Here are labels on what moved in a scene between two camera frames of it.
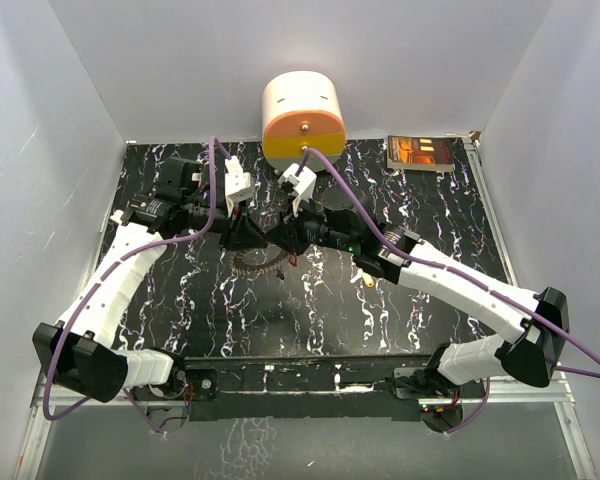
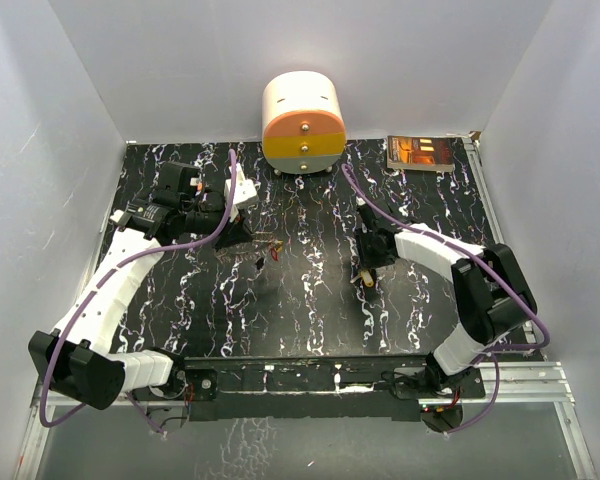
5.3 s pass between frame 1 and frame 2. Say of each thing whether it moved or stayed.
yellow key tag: stayed
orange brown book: stayed
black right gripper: moved
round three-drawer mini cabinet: stayed
